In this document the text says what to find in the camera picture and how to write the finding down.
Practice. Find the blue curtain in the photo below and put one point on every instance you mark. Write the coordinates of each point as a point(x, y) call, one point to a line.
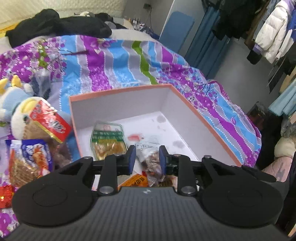
point(206, 51)

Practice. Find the pink cardboard box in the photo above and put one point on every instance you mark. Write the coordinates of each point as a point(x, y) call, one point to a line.
point(149, 114)

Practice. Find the shiny red snack packet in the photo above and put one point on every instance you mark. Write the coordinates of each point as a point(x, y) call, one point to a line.
point(6, 195)

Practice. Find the white blue plush toy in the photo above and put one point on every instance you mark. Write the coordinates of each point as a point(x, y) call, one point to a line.
point(17, 103)

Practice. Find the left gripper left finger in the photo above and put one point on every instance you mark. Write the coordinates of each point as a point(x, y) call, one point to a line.
point(115, 165)

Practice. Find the colourful floral bedsheet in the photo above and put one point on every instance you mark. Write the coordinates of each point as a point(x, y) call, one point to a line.
point(80, 64)

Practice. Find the green yellow snack packet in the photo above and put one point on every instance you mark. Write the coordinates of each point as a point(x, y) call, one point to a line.
point(107, 139)

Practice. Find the white-top brown snack packet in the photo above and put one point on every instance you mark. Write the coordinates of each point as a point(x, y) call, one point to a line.
point(148, 156)

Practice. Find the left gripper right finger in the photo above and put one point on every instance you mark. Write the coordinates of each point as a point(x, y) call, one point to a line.
point(181, 167)

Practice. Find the black clothing pile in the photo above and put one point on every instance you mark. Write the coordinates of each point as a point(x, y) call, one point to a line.
point(48, 23)

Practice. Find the blue white snack bag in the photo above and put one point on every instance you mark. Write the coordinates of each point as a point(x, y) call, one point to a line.
point(28, 160)

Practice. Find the orange snack packet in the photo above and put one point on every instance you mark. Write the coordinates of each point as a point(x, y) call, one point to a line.
point(136, 180)

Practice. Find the white puffer jacket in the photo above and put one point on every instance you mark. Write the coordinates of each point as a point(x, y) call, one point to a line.
point(272, 34)

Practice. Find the red-top brown snack packet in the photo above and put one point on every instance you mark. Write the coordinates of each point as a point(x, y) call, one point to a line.
point(42, 121)

